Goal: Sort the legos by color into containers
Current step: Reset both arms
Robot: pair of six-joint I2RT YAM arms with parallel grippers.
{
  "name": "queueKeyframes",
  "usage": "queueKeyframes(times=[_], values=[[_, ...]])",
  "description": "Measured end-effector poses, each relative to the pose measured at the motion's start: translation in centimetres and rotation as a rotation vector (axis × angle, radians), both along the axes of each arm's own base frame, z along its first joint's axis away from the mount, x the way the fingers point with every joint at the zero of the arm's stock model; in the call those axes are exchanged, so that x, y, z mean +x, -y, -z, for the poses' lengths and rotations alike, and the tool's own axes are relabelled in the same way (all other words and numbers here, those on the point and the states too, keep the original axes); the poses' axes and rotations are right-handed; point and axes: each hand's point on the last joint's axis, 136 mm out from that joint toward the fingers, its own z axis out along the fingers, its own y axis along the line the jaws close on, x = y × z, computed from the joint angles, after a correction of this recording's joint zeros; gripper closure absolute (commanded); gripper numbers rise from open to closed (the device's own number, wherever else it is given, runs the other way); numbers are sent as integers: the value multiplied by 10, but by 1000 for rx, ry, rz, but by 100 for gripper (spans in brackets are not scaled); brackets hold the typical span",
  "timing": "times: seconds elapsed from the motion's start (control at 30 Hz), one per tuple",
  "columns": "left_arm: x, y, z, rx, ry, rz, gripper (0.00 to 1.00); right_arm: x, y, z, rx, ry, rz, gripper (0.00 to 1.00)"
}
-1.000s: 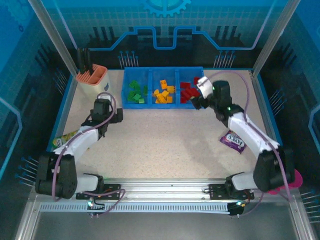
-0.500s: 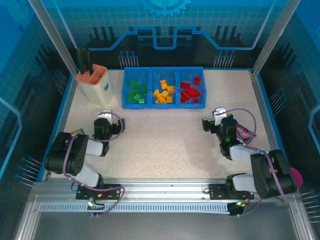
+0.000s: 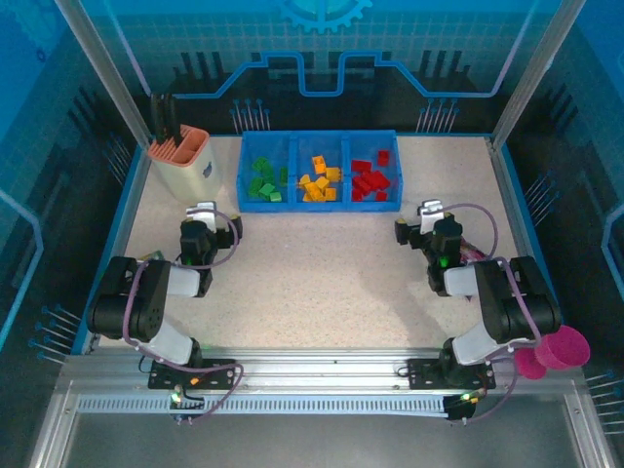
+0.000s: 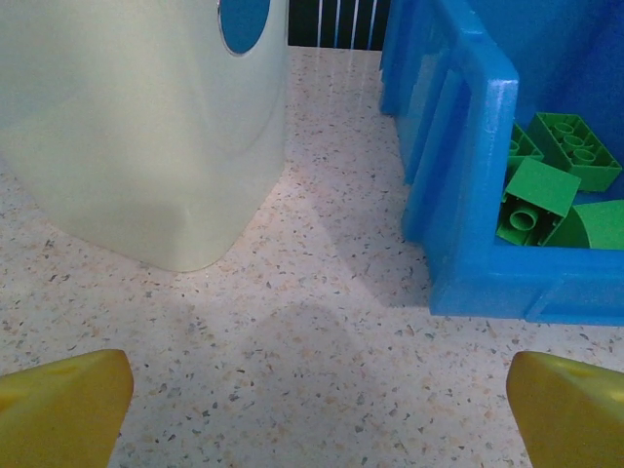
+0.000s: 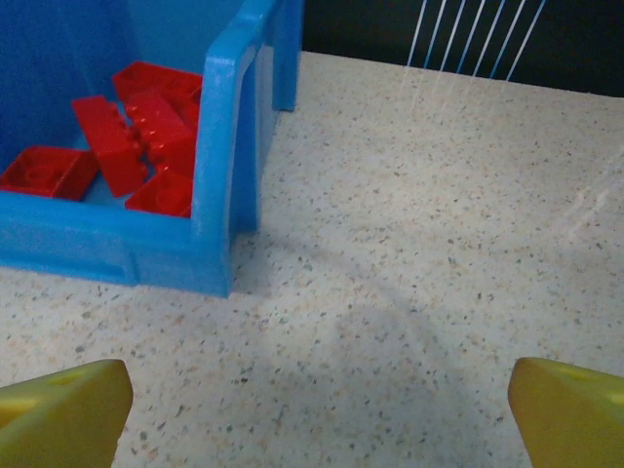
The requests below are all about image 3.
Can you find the red lego brick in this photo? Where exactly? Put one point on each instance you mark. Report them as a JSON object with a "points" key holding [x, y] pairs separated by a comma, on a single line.
{"points": [[384, 157], [361, 167], [359, 184], [382, 182], [357, 196], [381, 196], [369, 178]]}

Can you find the long green lego brick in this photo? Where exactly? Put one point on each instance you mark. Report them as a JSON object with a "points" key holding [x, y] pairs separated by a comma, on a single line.
{"points": [[267, 172], [255, 185]]}

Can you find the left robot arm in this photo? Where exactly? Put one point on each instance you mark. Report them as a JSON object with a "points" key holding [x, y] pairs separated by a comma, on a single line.
{"points": [[141, 302]]}

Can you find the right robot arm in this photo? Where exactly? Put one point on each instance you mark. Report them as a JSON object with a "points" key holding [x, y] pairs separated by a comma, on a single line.
{"points": [[512, 302]]}

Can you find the purple snack packet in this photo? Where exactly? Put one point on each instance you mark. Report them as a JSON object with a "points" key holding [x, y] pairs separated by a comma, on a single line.
{"points": [[472, 253]]}

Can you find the blue three-compartment bin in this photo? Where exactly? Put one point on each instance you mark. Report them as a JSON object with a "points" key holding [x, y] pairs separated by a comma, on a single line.
{"points": [[273, 207]]}

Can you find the green yellow snack packet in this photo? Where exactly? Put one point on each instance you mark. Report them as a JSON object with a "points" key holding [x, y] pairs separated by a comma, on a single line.
{"points": [[155, 254]]}

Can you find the cream holder with orange top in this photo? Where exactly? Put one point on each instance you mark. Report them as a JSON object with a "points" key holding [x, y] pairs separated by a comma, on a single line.
{"points": [[195, 175]]}

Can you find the pink plastic cup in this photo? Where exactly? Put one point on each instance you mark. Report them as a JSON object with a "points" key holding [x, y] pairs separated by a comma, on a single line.
{"points": [[560, 348]]}

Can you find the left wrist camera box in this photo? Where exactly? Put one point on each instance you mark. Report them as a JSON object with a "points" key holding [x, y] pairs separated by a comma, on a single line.
{"points": [[202, 213]]}

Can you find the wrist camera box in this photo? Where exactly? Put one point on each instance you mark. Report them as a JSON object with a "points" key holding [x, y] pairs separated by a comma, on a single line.
{"points": [[202, 213], [431, 213]]}

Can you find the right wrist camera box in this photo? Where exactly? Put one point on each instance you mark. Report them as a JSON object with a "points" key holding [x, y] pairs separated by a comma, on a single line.
{"points": [[431, 213]]}

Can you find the aluminium table side rail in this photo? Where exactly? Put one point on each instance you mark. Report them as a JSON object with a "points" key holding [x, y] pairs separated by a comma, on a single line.
{"points": [[516, 219]]}

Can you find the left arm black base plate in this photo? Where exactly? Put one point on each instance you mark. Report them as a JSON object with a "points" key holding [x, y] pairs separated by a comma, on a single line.
{"points": [[219, 373]]}

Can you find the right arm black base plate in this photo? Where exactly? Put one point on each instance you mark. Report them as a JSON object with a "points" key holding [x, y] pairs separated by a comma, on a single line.
{"points": [[421, 373]]}

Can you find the aluminium mounting rail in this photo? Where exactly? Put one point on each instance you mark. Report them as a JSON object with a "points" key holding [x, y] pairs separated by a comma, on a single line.
{"points": [[317, 370]]}

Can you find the aluminium frame post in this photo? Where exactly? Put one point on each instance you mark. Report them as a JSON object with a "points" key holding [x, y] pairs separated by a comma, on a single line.
{"points": [[102, 63], [538, 63]]}

